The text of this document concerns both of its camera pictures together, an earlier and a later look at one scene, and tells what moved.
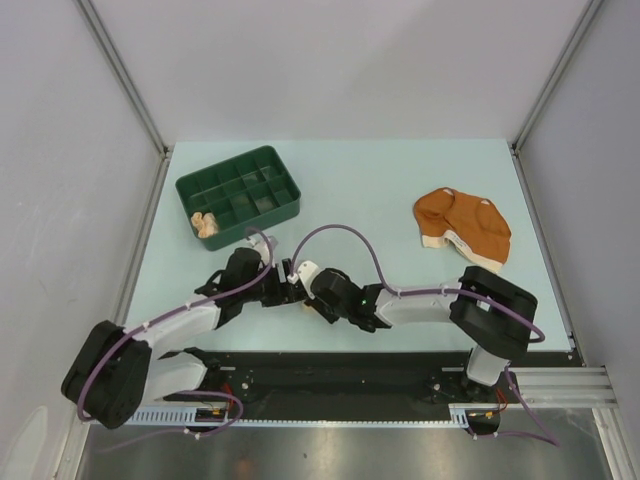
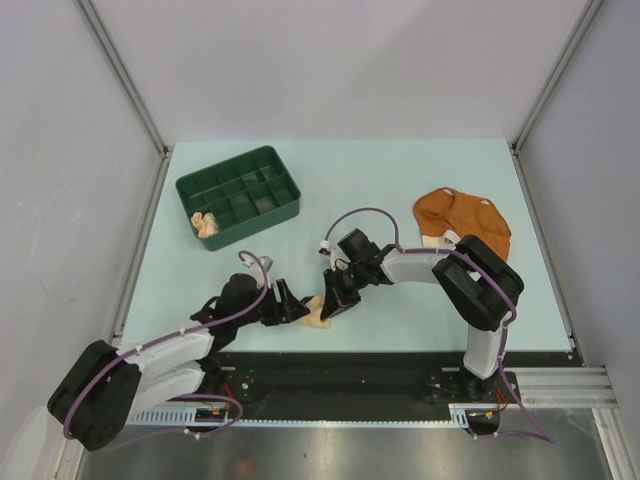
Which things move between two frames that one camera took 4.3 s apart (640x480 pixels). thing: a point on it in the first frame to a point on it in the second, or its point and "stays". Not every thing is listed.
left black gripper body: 275,292 to 268,311
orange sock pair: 471,224 stays
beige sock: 206,224 stays
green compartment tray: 242,193 stays
